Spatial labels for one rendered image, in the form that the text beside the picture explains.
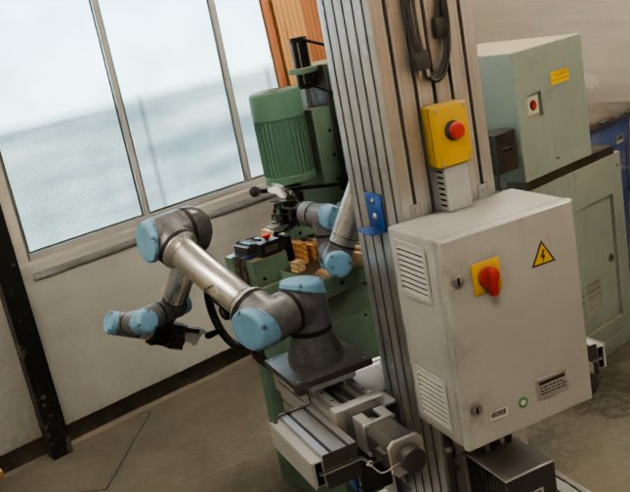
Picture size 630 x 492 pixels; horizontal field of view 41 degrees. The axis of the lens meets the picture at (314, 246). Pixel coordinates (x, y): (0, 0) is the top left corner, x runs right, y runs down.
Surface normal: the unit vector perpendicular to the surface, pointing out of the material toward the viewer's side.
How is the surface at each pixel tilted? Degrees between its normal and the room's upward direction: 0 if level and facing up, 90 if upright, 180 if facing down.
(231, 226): 90
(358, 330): 90
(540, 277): 90
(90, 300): 90
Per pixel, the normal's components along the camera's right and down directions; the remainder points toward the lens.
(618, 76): -0.75, 0.31
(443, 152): 0.41, 0.18
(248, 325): -0.59, 0.39
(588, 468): -0.18, -0.94
